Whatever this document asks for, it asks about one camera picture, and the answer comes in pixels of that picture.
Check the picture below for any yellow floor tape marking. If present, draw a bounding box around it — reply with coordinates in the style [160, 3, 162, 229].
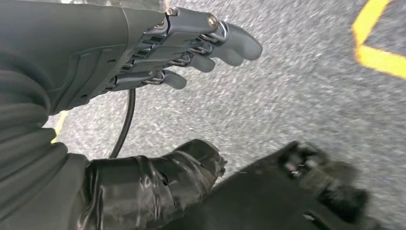
[351, 0, 406, 81]

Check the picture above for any black robot foot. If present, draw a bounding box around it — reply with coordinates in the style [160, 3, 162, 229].
[161, 140, 391, 230]

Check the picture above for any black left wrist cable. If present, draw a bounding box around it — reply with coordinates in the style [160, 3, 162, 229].
[108, 89, 136, 159]

